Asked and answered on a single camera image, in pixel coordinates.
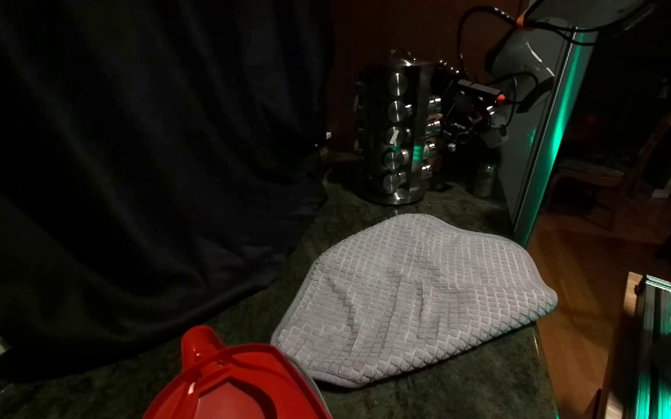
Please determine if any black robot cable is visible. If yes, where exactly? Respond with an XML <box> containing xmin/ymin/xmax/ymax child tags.
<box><xmin>454</xmin><ymin>5</ymin><xmax>530</xmax><ymax>65</ymax></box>

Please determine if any aluminium extrusion robot base frame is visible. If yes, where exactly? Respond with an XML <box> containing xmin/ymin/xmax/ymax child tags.
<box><xmin>602</xmin><ymin>269</ymin><xmax>671</xmax><ymax>419</ymax></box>

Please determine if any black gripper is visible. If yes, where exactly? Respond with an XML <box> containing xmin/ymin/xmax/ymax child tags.
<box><xmin>441</xmin><ymin>74</ymin><xmax>512</xmax><ymax>160</ymax></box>

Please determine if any red plastic container lid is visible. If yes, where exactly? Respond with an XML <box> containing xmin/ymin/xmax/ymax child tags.
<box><xmin>139</xmin><ymin>323</ymin><xmax>334</xmax><ymax>419</ymax></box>

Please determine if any black fabric curtain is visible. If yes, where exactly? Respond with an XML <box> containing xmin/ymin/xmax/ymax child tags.
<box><xmin>0</xmin><ymin>0</ymin><xmax>334</xmax><ymax>372</ymax></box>

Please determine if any chrome revolving seasoning rack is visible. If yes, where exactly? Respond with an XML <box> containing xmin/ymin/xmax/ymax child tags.
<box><xmin>351</xmin><ymin>48</ymin><xmax>450</xmax><ymax>209</ymax></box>

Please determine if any gray waffle-weave towel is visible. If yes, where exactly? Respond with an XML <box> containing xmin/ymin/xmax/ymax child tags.
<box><xmin>269</xmin><ymin>211</ymin><xmax>562</xmax><ymax>389</ymax></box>

